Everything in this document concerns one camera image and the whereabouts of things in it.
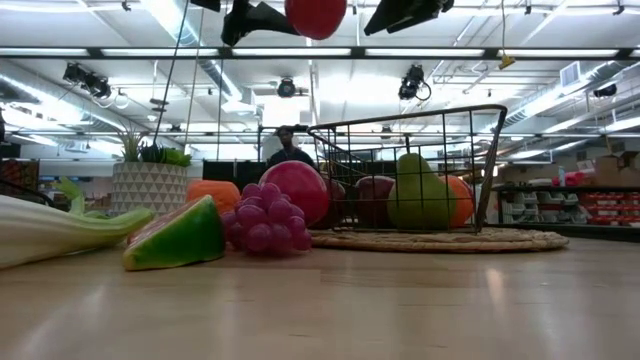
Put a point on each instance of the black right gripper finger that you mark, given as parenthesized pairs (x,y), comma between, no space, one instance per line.
(395,22)

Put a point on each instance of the plant in patterned pot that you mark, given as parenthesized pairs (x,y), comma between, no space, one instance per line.
(147,185)

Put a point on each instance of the black partition panel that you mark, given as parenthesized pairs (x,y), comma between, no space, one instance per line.
(225,172)

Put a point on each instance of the white air vent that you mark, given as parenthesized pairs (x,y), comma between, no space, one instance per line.
(570,75)

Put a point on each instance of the cardboard boxes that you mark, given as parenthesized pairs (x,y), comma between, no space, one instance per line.
(615,170)

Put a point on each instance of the long black light rail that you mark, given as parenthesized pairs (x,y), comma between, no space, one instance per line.
(357,51)

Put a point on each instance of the pink item on shelf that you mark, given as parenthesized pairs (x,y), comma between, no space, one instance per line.
(572,178)

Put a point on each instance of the green pear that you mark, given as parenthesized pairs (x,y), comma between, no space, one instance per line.
(420,200)

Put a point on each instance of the red-orange apple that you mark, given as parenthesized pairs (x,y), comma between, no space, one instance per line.
(315,17)

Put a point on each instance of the black ceiling spotlight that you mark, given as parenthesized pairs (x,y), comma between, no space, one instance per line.
(412,82)
(287,88)

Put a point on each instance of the person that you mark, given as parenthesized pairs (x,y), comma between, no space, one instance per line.
(290,155)

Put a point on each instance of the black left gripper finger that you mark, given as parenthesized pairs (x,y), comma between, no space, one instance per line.
(240,22)

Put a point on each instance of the round woven placemat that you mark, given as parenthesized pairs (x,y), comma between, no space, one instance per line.
(525,241)

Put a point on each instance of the pale green leek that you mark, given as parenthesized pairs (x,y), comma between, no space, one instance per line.
(50,230)

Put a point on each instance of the black spotlight cluster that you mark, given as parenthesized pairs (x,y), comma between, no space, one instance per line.
(90,82)

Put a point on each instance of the watermelon slice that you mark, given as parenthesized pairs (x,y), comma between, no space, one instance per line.
(175,240)

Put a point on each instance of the purple grape bunch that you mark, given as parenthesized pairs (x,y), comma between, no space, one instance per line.
(267,220)

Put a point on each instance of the small orange mandarin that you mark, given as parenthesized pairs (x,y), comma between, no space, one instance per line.
(462,200)

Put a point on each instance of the brown patterned box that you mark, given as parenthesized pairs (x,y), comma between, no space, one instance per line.
(20,172)

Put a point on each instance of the large orange fruit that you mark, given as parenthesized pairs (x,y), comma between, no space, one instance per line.
(212,192)

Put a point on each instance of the shelf with red white bins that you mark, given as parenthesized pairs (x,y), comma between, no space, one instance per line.
(610,207)

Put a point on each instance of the black ceiling speaker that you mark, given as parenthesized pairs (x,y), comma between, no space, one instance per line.
(606,90)

